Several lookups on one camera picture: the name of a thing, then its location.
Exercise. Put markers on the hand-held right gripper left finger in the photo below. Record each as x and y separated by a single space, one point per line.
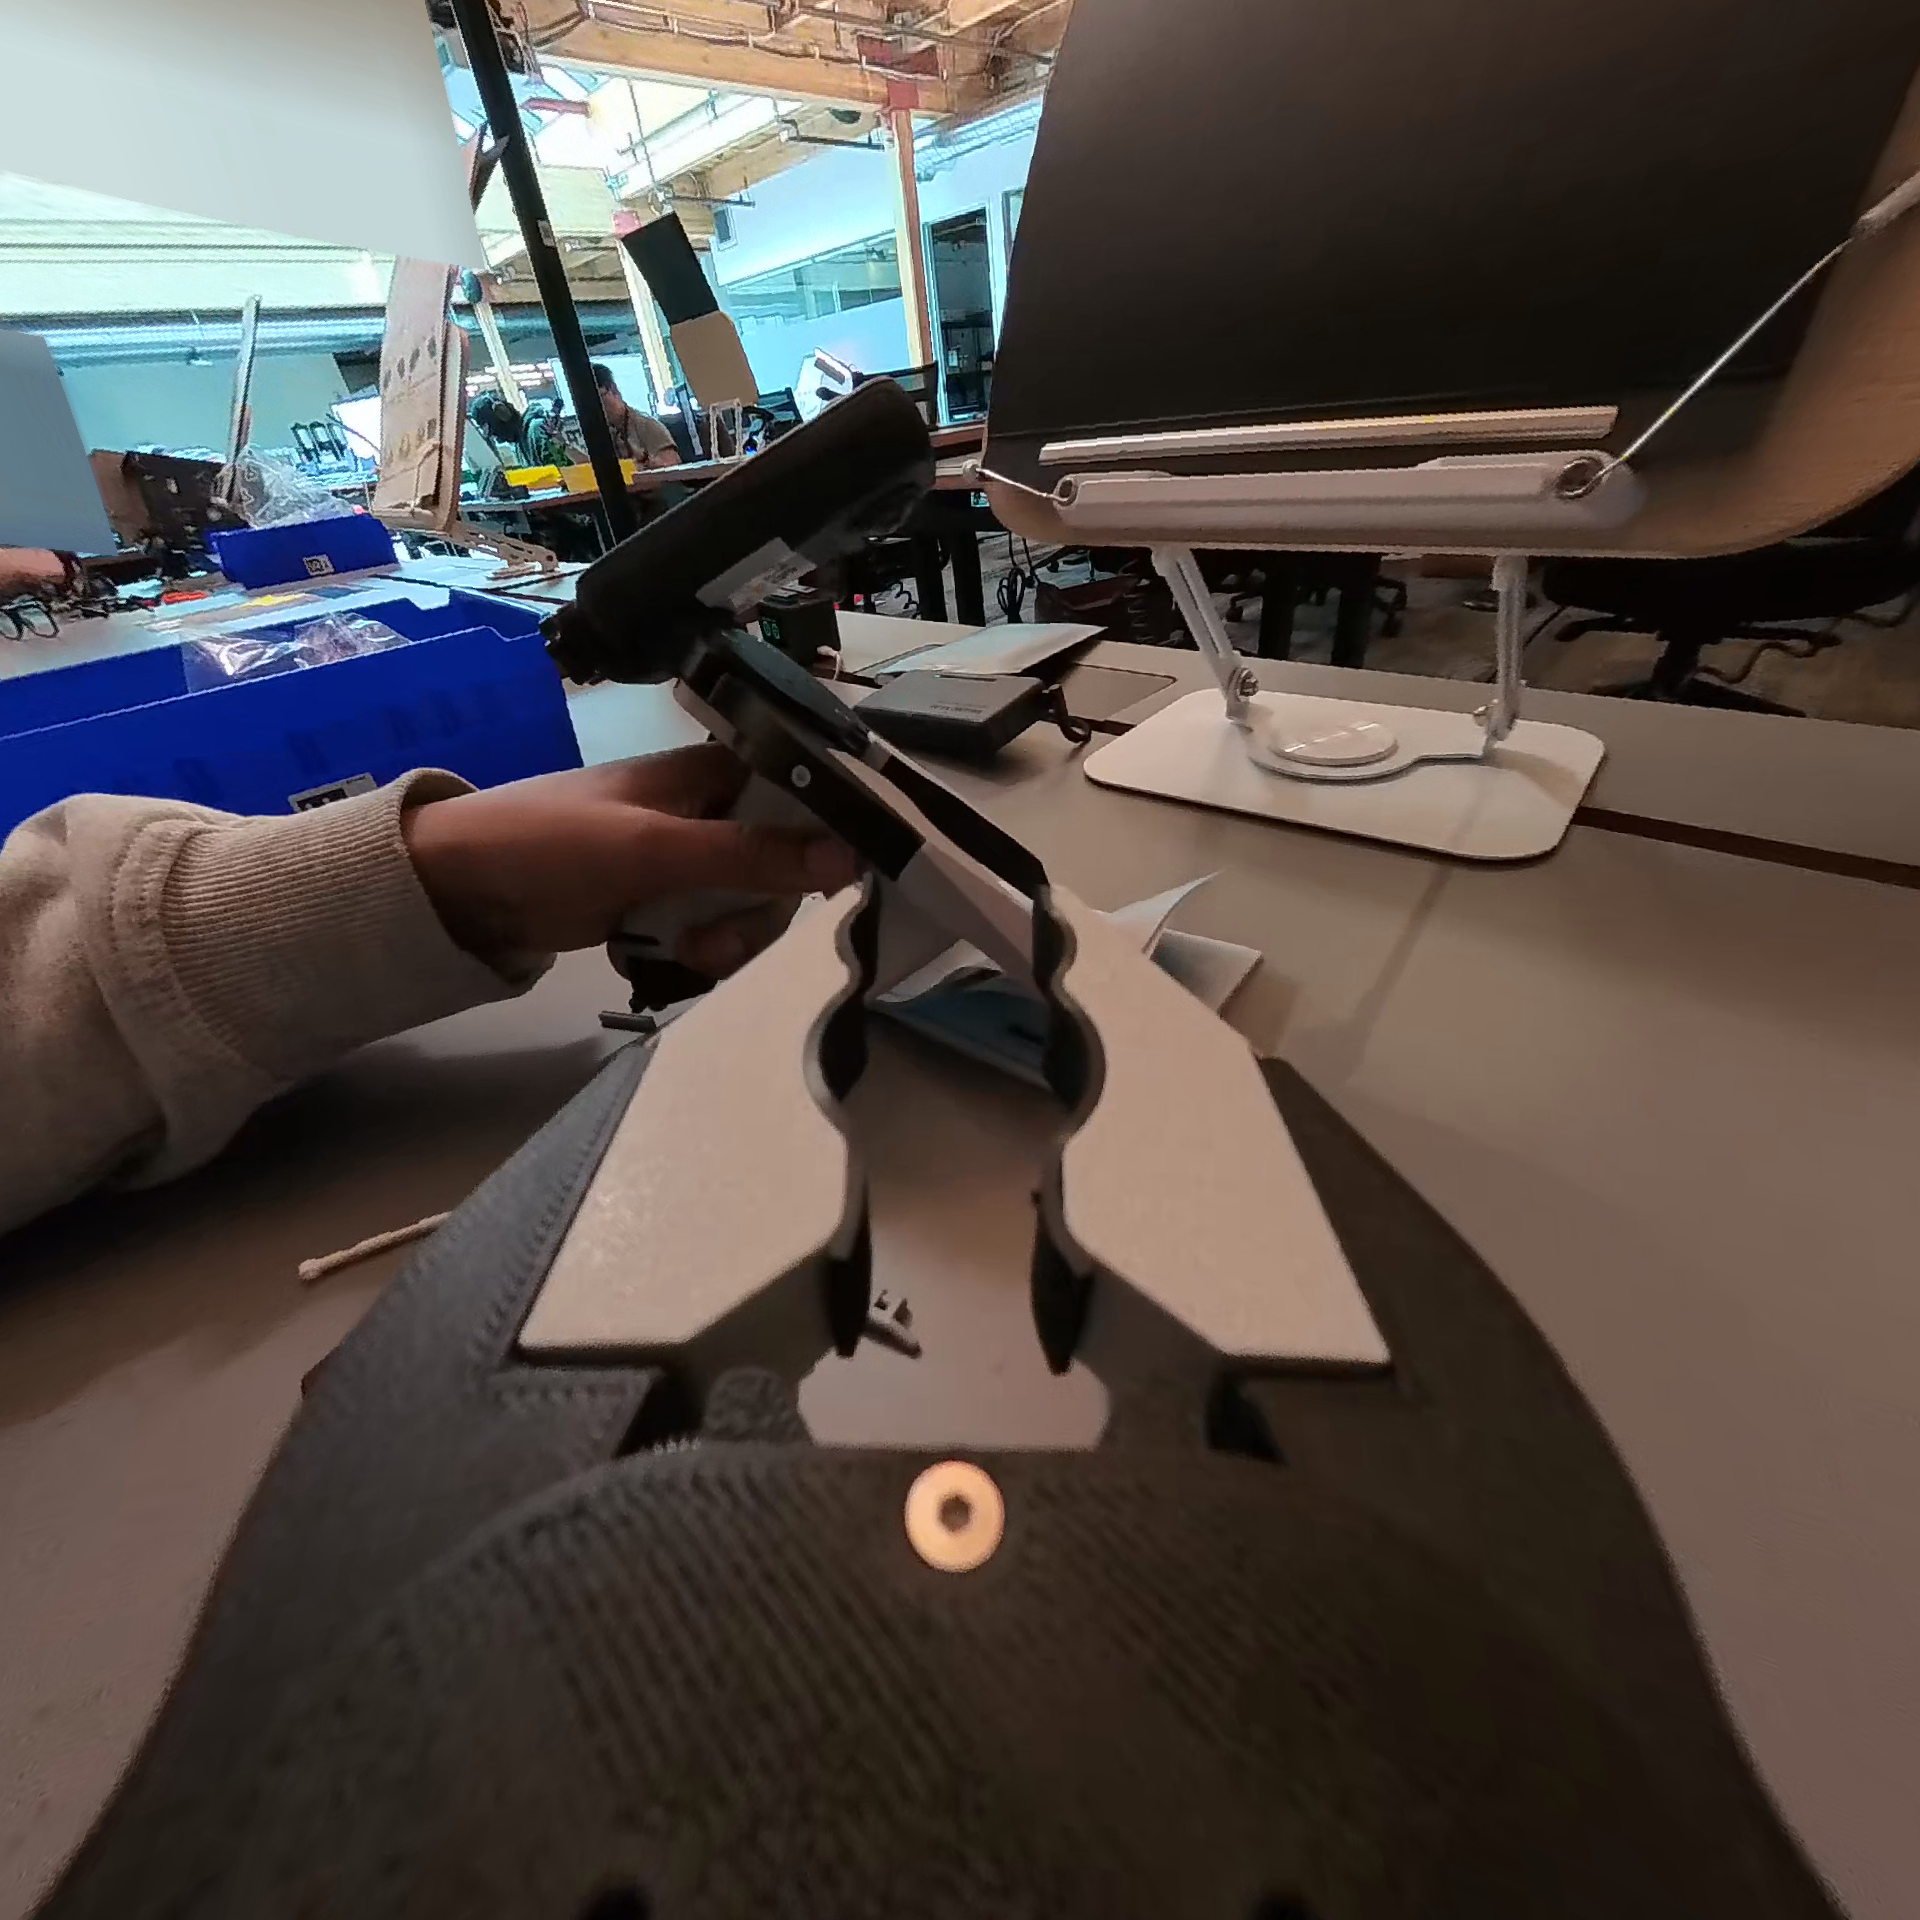
691 1200

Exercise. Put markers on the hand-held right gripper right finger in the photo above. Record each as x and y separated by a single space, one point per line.
1215 1200

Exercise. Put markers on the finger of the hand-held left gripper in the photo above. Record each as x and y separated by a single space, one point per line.
961 819
961 902

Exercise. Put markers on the lego instruction booklet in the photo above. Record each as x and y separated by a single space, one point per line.
1186 944

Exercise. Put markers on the person's left forearm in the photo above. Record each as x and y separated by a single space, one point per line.
226 960

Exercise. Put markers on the white lego rod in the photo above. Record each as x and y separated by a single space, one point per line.
377 1241

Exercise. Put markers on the person's left hand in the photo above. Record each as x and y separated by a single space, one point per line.
599 855

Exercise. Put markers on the black power bank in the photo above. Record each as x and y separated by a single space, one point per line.
961 713

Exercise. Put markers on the black digital timer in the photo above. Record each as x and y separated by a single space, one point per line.
804 623

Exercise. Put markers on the black and tan board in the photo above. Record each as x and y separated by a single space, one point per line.
675 283

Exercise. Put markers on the black floor lamp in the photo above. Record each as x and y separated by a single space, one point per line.
556 301

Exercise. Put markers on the picture chart board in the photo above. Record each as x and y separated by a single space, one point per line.
422 389

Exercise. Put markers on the blue storage bin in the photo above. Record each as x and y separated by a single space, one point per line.
452 705
301 547

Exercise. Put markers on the clear plastic bag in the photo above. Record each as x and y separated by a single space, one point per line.
285 646

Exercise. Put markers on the book stand with black panel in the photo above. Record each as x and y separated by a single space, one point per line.
1425 195

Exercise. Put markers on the black office chair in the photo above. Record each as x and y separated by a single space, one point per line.
1724 599

